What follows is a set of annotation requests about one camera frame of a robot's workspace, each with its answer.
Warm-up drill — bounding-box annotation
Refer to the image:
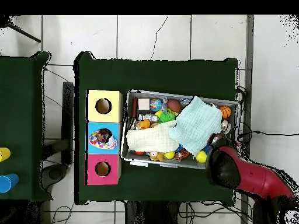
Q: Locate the globe print ball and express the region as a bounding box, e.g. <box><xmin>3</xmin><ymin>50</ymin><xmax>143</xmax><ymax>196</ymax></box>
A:
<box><xmin>149</xmin><ymin>97</ymin><xmax>163</xmax><ymax>112</ymax></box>

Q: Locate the polka dot cloth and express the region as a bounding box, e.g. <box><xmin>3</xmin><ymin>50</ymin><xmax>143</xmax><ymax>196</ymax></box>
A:
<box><xmin>88</xmin><ymin>128</ymin><xmax>118</xmax><ymax>150</ymax></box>

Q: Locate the dark green tablecloth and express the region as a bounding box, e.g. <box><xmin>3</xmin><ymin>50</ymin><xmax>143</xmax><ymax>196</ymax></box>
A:
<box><xmin>0</xmin><ymin>51</ymin><xmax>53</xmax><ymax>202</ymax></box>
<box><xmin>73</xmin><ymin>51</ymin><xmax>239</xmax><ymax>206</ymax></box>

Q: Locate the plain wooden cube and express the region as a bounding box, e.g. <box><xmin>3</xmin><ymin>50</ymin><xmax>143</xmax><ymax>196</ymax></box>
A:
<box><xmin>137</xmin><ymin>97</ymin><xmax>151</xmax><ymax>111</ymax></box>

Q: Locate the wooden box with three holes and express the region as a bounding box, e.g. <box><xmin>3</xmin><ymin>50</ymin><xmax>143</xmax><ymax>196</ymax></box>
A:
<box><xmin>84</xmin><ymin>89</ymin><xmax>123</xmax><ymax>186</ymax></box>

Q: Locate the cream waffle cloth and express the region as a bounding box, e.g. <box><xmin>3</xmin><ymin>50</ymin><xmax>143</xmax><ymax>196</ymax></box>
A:
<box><xmin>126</xmin><ymin>120</ymin><xmax>179</xmax><ymax>153</ymax></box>

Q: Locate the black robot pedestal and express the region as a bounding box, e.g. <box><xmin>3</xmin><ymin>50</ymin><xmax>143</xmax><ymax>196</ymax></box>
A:
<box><xmin>124</xmin><ymin>201</ymin><xmax>180</xmax><ymax>224</ymax></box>

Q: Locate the mint green waffle cloth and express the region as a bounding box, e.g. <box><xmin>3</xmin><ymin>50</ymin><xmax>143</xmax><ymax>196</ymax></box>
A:
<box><xmin>168</xmin><ymin>95</ymin><xmax>222</xmax><ymax>156</ymax></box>

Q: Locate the yellow cylinder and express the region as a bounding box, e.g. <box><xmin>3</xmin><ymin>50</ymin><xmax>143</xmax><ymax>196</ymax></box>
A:
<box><xmin>0</xmin><ymin>147</ymin><xmax>12</xmax><ymax>162</ymax></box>

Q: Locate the black tripod leg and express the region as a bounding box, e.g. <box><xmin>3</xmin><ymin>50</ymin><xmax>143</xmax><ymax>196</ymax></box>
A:
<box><xmin>0</xmin><ymin>16</ymin><xmax>41</xmax><ymax>43</ymax></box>

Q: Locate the silver mesh bin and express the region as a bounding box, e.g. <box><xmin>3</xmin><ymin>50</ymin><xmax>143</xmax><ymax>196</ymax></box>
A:
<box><xmin>120</xmin><ymin>89</ymin><xmax>241</xmax><ymax>173</ymax></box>

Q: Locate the black cable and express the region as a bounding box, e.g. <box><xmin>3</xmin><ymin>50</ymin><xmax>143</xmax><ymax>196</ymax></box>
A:
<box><xmin>238</xmin><ymin>130</ymin><xmax>299</xmax><ymax>145</ymax></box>

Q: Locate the orange toy basketball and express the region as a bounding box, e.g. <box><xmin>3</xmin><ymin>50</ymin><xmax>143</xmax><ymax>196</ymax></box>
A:
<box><xmin>218</xmin><ymin>105</ymin><xmax>232</xmax><ymax>120</ymax></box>

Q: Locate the brown toy football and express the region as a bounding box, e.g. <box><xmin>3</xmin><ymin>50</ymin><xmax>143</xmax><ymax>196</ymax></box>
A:
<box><xmin>166</xmin><ymin>98</ymin><xmax>182</xmax><ymax>113</ymax></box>

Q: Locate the blue cylinder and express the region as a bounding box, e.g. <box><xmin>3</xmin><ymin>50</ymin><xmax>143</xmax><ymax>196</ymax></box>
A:
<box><xmin>0</xmin><ymin>173</ymin><xmax>20</xmax><ymax>194</ymax></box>

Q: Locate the yellow ball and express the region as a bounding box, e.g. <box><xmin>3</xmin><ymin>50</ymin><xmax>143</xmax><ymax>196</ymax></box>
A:
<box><xmin>195</xmin><ymin>150</ymin><xmax>207</xmax><ymax>163</ymax></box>

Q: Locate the green spiky ball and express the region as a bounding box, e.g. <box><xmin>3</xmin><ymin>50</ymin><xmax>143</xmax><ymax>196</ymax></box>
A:
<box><xmin>158</xmin><ymin>111</ymin><xmax>176</xmax><ymax>123</ymax></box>

